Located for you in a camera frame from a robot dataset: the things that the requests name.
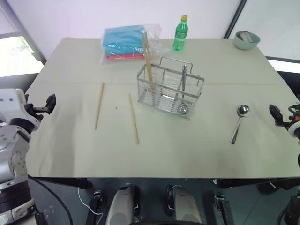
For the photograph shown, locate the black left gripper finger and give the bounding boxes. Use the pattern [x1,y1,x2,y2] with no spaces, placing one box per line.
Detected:
[45,93,57,114]

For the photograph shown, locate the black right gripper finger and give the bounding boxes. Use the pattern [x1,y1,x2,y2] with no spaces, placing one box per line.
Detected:
[269,104,285,125]

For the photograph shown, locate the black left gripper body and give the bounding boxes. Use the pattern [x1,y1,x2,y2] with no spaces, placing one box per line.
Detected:
[24,93,48,122]

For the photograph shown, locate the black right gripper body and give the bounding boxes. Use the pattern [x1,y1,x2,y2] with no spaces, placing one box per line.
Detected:
[275,104,300,128]

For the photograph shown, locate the steel spoon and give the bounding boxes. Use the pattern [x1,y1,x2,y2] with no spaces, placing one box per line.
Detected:
[178,64,189,116]
[230,104,251,145]

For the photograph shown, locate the wooden chopstick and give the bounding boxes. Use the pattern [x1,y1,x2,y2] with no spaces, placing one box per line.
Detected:
[143,31,156,94]
[94,82,105,130]
[141,35,154,93]
[128,93,140,145]

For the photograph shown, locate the pale green bowl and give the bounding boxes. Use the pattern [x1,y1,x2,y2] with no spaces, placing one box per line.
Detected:
[233,30,262,51]

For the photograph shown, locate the pale sticks in bowl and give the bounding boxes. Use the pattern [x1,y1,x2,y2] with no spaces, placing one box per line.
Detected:
[238,31,254,43]

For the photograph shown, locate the red folded cloth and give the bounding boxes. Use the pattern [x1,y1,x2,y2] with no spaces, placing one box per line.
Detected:
[105,53,145,62]

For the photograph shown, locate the blue folded cloth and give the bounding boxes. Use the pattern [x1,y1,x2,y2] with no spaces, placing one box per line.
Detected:
[103,24,147,56]

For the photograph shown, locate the clear plastic bag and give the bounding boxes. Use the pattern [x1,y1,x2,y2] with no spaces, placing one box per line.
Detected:
[101,23,170,67]

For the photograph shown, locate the green plastic bottle yellow cap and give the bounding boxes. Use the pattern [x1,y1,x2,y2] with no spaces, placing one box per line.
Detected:
[172,15,189,52]

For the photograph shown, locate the grey rounded robot foot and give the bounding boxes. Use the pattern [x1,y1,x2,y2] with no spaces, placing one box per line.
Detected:
[105,183,141,225]
[165,184,203,225]

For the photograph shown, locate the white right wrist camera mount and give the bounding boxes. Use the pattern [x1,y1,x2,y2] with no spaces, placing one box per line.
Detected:
[287,121,300,141]

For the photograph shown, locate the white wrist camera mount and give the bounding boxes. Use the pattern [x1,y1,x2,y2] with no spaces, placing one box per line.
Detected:
[287,121,300,141]
[0,88,41,128]

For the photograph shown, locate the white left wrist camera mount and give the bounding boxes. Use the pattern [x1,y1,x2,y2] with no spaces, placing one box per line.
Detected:
[0,88,41,128]

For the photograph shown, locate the black cable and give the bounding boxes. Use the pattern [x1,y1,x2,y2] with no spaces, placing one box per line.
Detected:
[28,175,74,225]

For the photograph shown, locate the thin white cable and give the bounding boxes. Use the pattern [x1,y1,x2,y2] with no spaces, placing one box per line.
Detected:
[77,186,104,225]

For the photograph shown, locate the metal wire cutlery rack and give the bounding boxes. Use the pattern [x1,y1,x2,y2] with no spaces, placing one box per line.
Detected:
[136,56,205,121]

